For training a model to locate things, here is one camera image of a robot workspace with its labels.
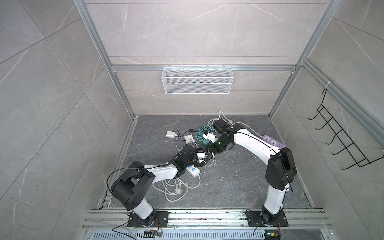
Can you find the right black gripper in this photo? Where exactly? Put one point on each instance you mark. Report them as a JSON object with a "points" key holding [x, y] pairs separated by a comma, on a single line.
{"points": [[211, 146]]}

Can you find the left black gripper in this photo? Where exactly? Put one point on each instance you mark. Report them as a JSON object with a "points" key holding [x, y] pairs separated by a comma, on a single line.
{"points": [[198, 150]]}

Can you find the white charger adapter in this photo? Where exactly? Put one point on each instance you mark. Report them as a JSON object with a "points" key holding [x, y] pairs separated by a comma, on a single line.
{"points": [[204, 156]]}

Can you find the white blue power strip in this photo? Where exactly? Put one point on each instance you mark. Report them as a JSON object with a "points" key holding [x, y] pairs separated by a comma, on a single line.
{"points": [[194, 171]]}

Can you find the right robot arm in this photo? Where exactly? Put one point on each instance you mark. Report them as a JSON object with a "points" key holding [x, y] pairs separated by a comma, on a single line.
{"points": [[281, 168]]}

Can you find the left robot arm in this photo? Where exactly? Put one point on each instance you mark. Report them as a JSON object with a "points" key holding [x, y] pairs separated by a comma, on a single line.
{"points": [[131, 187]]}

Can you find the white square charger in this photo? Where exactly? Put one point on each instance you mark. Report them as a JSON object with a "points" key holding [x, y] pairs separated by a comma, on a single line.
{"points": [[189, 139]]}

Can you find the teal charger adapter right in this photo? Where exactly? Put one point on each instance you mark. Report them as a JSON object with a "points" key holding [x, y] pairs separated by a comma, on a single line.
{"points": [[206, 141]]}

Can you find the white charger far left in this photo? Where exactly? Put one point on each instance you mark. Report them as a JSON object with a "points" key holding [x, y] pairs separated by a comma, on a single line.
{"points": [[171, 134]]}

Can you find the purple power strip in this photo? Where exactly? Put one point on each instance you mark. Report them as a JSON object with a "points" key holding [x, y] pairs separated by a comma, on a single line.
{"points": [[273, 142]]}

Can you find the white wire mesh basket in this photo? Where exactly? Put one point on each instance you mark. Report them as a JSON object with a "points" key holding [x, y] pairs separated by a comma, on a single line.
{"points": [[198, 80]]}

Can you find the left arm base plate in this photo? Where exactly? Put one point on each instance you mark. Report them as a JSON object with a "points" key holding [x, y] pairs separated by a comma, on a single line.
{"points": [[153, 220]]}

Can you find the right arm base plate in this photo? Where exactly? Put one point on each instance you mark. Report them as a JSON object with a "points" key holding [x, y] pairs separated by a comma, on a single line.
{"points": [[265, 218]]}

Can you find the black wire hook rack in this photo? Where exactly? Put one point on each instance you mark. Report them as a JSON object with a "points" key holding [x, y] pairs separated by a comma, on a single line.
{"points": [[340, 134]]}

